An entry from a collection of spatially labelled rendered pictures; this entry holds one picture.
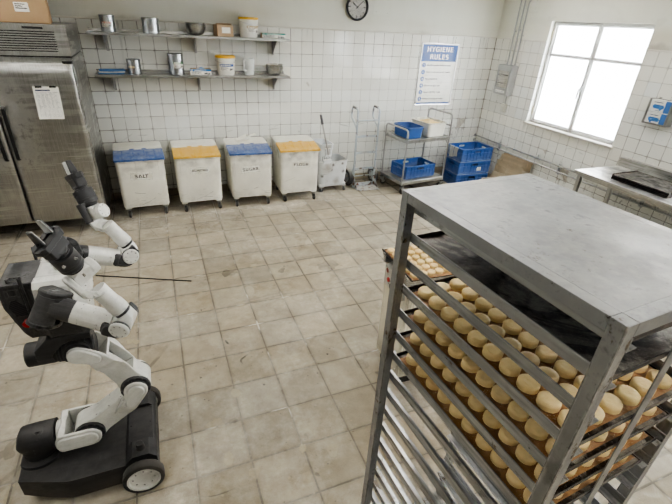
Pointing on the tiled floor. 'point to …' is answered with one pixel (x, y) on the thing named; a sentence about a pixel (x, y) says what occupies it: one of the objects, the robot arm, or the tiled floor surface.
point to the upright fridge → (48, 129)
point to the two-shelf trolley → (406, 153)
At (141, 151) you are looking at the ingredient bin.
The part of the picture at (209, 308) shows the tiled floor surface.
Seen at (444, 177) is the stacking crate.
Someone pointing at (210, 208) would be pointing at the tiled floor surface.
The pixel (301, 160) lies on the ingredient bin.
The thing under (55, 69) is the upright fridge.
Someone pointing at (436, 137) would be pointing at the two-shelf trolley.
